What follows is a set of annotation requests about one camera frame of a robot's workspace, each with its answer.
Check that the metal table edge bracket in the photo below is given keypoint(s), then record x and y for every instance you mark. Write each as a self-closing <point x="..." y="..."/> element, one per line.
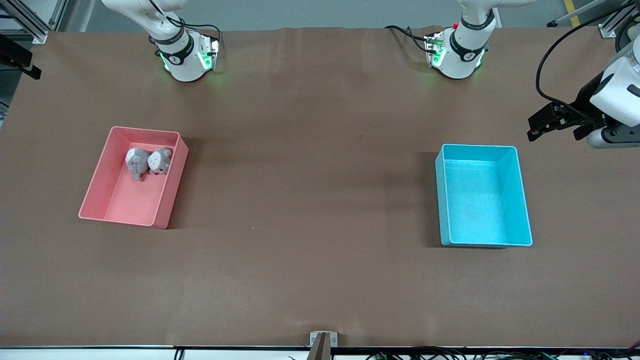
<point x="323" y="341"/>

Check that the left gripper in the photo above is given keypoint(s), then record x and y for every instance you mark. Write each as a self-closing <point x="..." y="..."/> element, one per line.
<point x="586" y="101"/>

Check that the grey plush toy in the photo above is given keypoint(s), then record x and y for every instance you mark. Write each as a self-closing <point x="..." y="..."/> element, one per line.
<point x="160" y="161"/>
<point x="136" y="161"/>

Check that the aluminium frame profile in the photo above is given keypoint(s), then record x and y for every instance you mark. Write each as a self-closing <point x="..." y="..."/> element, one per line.
<point x="607" y="22"/>
<point x="35" y="20"/>

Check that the brown table cover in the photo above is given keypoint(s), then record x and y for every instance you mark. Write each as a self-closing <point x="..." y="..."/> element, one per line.
<point x="320" y="175"/>

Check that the blue plastic box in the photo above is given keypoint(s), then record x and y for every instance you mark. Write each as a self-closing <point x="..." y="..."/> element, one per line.
<point x="480" y="200"/>

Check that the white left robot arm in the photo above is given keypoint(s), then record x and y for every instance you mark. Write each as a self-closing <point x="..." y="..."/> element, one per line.
<point x="462" y="50"/>

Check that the pink plastic box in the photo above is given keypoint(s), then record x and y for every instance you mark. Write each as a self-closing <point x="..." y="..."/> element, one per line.
<point x="130" y="205"/>

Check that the silver arm base connector plate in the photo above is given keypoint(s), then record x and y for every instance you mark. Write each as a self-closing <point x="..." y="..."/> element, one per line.
<point x="212" y="52"/>
<point x="434" y="50"/>

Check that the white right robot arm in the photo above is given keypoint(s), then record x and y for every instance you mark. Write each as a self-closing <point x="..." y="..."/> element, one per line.
<point x="180" y="55"/>

